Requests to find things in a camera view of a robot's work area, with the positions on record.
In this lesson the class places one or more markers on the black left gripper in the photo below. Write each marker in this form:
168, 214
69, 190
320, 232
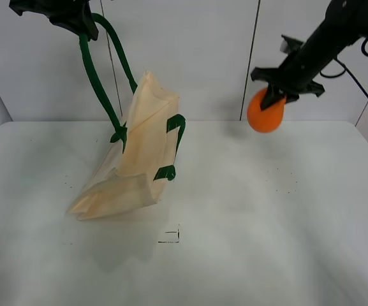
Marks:
73, 15

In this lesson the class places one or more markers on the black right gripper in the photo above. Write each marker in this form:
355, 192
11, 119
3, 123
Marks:
289, 80

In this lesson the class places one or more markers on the orange fruit with stem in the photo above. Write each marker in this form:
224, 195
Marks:
268, 120

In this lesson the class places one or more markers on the white linen bag green handles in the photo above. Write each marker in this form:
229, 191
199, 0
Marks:
140, 160

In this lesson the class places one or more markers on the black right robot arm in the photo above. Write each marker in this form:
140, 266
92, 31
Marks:
345, 22

